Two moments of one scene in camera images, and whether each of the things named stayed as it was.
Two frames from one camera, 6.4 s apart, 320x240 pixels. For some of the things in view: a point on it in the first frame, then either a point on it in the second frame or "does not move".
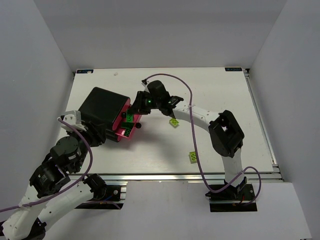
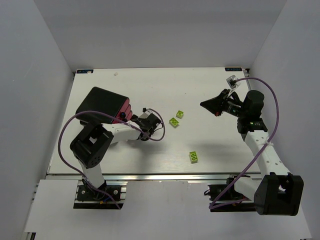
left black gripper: (99, 129) to (136, 118)
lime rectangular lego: (174, 122) does not move
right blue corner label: (234, 69) does not move
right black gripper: (141, 103) to (222, 103)
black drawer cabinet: (102, 108) does not move
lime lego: (192, 157) does not move
